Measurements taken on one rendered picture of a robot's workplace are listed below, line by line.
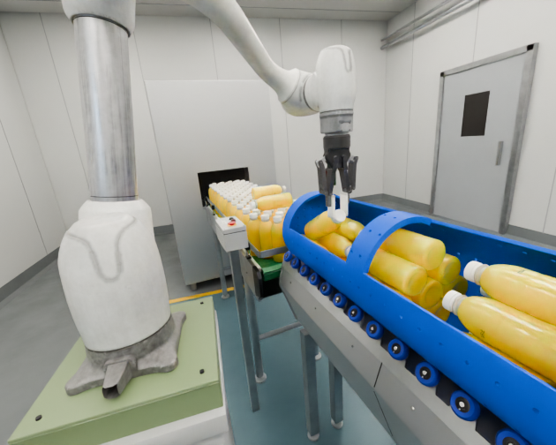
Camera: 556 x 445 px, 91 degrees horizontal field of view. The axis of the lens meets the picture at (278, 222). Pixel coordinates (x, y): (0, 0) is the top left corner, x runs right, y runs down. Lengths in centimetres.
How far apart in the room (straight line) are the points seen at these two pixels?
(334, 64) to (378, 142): 549
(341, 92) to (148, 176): 464
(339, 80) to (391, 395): 75
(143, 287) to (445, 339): 51
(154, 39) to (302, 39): 242
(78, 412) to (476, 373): 60
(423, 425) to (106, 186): 83
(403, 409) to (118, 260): 64
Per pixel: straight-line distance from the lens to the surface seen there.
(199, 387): 54
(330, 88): 77
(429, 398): 70
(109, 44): 76
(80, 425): 59
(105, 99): 73
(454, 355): 55
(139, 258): 53
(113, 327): 56
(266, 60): 82
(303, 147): 545
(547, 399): 50
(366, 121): 608
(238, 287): 135
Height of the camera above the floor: 143
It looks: 17 degrees down
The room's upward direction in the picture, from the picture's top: 5 degrees counter-clockwise
